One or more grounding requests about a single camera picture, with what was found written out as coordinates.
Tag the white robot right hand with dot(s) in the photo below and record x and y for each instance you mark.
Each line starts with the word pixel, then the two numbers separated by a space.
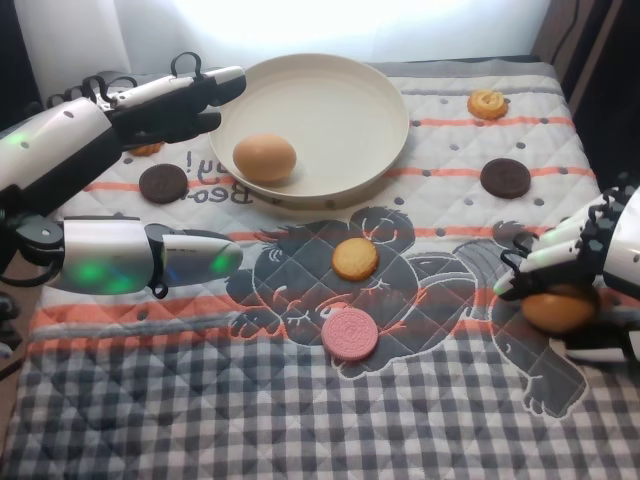
pixel 625 245

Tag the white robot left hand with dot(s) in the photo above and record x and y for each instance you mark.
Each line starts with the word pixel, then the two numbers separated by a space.
pixel 55 135

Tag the brown egg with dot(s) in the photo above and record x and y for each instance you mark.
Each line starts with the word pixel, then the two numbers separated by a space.
pixel 265 157
pixel 557 312

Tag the cream round plate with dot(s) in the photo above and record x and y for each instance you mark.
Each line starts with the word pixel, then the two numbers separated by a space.
pixel 325 110

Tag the yellow swirl butter cookie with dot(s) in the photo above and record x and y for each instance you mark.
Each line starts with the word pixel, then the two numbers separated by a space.
pixel 147 149
pixel 488 104

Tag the dark chocolate sandwich cookie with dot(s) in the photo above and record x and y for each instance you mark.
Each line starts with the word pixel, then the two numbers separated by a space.
pixel 163 183
pixel 505 177

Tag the round yellow biscuit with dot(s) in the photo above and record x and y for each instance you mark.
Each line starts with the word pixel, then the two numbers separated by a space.
pixel 355 258

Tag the pink sandwich cookie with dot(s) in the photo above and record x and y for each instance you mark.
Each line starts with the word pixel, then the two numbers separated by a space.
pixel 348 333

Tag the grey bear print quilt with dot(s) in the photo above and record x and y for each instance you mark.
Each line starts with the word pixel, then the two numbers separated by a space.
pixel 320 425

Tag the brown wooden frame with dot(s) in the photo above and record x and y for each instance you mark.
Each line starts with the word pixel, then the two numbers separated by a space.
pixel 600 60

